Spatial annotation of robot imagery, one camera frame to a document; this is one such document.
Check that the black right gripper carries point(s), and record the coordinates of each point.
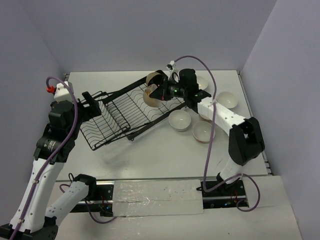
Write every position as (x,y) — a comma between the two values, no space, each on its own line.
(162,93)

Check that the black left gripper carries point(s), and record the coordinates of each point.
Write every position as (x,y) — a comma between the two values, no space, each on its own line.
(90,107)

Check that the beige floral bowl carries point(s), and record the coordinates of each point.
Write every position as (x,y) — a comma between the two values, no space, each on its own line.
(201,131)
(154,78)
(151,102)

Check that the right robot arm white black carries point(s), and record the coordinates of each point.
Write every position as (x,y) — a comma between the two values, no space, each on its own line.
(245,139)

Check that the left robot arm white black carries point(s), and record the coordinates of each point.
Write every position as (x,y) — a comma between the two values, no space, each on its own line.
(35,218)

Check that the white bowl far back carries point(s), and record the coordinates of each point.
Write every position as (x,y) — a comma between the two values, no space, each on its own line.
(202,82)

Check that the cream floral bowl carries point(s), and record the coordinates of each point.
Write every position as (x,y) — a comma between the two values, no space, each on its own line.
(207,116)

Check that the white bowl right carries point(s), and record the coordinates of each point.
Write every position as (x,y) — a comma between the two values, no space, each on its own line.
(227,99)

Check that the white taped cover sheet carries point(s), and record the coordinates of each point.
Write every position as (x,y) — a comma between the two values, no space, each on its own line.
(157,198)

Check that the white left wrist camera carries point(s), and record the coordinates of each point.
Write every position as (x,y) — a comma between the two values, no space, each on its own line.
(60,93)

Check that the black wire dish rack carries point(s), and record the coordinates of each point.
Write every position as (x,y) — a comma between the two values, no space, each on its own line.
(124,114)

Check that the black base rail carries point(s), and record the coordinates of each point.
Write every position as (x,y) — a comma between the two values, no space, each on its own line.
(101,202)

